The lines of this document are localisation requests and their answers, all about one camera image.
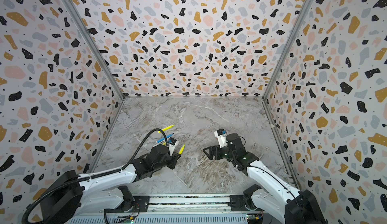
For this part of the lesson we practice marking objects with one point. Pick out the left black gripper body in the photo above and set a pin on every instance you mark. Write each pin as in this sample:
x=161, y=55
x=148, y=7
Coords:
x=164, y=163

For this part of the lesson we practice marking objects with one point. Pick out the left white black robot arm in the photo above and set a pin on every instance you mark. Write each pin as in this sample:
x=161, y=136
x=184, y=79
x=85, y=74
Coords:
x=107, y=191

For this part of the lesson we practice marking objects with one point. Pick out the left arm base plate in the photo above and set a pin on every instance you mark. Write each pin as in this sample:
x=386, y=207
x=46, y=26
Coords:
x=136, y=204

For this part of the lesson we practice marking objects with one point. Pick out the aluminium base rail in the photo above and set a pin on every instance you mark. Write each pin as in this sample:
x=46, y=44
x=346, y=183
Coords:
x=181, y=209

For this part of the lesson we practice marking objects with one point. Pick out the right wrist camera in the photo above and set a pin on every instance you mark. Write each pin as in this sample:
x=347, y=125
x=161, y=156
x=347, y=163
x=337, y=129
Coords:
x=221, y=137

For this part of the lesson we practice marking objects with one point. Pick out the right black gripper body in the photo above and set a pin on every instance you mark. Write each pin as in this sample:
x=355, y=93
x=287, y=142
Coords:
x=217, y=153

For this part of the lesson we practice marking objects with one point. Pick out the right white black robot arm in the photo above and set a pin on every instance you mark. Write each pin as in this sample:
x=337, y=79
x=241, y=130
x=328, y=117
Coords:
x=281, y=200

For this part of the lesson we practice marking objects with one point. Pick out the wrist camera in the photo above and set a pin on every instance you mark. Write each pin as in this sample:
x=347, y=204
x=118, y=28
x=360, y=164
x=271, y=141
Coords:
x=172, y=144
x=221, y=137

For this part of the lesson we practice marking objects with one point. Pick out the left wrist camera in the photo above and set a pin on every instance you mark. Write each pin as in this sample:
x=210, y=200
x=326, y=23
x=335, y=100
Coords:
x=172, y=144

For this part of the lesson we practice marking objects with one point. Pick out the red white pen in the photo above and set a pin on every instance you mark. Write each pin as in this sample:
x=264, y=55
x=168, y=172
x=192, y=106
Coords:
x=158, y=144

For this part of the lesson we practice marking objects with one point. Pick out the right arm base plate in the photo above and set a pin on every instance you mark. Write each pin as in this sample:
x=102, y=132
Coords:
x=239, y=203

